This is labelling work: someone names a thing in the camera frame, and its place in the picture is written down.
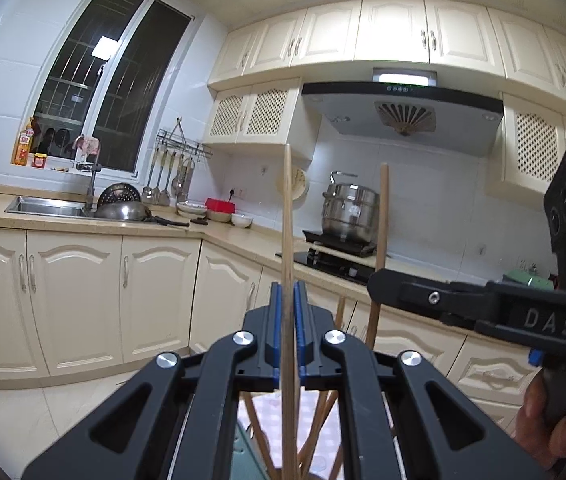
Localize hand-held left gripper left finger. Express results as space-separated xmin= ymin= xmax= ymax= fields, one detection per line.
xmin=22 ymin=282 xmax=284 ymax=480

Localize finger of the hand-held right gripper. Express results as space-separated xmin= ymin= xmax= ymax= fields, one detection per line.
xmin=367 ymin=269 xmax=504 ymax=333

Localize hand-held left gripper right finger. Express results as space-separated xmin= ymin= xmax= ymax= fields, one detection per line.
xmin=293 ymin=282 xmax=554 ymax=480

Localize bundle of wooden chopsticks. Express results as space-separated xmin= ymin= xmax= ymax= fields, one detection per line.
xmin=240 ymin=295 xmax=349 ymax=480

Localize single wooden chopstick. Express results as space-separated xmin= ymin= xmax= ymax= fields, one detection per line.
xmin=281 ymin=143 xmax=300 ymax=480
xmin=365 ymin=162 xmax=391 ymax=352

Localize person's right hand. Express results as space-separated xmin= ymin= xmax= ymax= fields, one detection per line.
xmin=513 ymin=365 xmax=566 ymax=462

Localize green container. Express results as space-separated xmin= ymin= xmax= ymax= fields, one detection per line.
xmin=506 ymin=268 xmax=556 ymax=291

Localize pink checked cake print tablecloth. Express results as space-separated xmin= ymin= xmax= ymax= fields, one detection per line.
xmin=238 ymin=391 xmax=346 ymax=480

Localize black induction cooker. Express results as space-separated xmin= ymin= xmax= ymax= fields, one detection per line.
xmin=302 ymin=229 xmax=379 ymax=257

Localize stainless steel pot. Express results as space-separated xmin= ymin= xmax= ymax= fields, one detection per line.
xmin=320 ymin=171 xmax=381 ymax=238

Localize cream lattice door cabinet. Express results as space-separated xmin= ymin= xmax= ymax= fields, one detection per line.
xmin=486 ymin=91 xmax=566 ymax=211
xmin=202 ymin=77 xmax=324 ymax=161

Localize red container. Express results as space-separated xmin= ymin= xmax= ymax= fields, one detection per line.
xmin=204 ymin=197 xmax=236 ymax=216

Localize stack of white plates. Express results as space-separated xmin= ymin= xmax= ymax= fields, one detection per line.
xmin=175 ymin=200 xmax=209 ymax=218

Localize round wooden board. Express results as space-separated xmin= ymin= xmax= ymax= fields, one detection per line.
xmin=277 ymin=165 xmax=310 ymax=202

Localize hanging metal kitchen utensil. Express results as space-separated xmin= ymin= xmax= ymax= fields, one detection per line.
xmin=142 ymin=147 xmax=156 ymax=200
xmin=158 ymin=151 xmax=173 ymax=207
xmin=183 ymin=157 xmax=197 ymax=203
xmin=172 ymin=155 xmax=186 ymax=202

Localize grey range hood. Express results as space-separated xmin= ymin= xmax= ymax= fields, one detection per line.
xmin=300 ymin=66 xmax=505 ymax=158

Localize beige kitchen countertop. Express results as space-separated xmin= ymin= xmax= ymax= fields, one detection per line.
xmin=0 ymin=192 xmax=559 ymax=306

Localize cream lower kitchen cabinets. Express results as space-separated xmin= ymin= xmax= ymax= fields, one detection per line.
xmin=0 ymin=222 xmax=554 ymax=441

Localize cream kitchen cabinets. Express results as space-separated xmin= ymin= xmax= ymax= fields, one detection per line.
xmin=207 ymin=0 xmax=566 ymax=121
xmin=0 ymin=222 xmax=554 ymax=441

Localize metal colander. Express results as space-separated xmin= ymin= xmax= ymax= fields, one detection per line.
xmin=97 ymin=182 xmax=143 ymax=207

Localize metal faucet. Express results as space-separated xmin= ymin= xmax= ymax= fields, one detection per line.
xmin=75 ymin=135 xmax=104 ymax=213

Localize cream upper kitchen cabinets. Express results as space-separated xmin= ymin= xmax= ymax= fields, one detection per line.
xmin=207 ymin=0 xmax=566 ymax=121

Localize pink cloth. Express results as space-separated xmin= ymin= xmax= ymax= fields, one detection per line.
xmin=74 ymin=135 xmax=101 ymax=157

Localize stainless steel sink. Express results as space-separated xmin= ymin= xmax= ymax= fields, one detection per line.
xmin=4 ymin=195 xmax=94 ymax=218

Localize dark kitchen window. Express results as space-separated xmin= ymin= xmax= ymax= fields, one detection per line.
xmin=28 ymin=0 xmax=196 ymax=181

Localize orange label oil bottle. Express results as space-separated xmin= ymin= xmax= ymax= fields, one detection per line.
xmin=13 ymin=116 xmax=38 ymax=167

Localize metal wok with black handle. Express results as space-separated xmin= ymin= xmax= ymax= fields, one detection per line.
xmin=94 ymin=201 xmax=191 ymax=228

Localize wall utensil rack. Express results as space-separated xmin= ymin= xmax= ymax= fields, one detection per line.
xmin=155 ymin=117 xmax=214 ymax=161

